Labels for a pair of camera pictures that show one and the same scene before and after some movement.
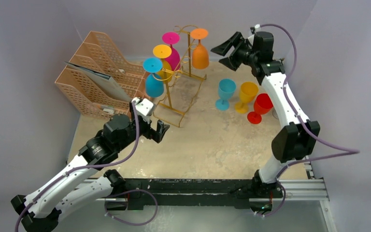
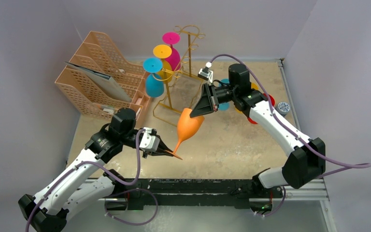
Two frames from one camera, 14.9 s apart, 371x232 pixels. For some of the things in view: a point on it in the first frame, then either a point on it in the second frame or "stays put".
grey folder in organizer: (104, 81) stays put
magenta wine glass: (171, 38) stays put
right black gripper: (235, 51) → (211, 98)
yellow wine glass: (164, 51) stays put
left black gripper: (150, 133) → (162, 147)
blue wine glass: (154, 82) stays put
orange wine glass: (200, 56) → (187, 127)
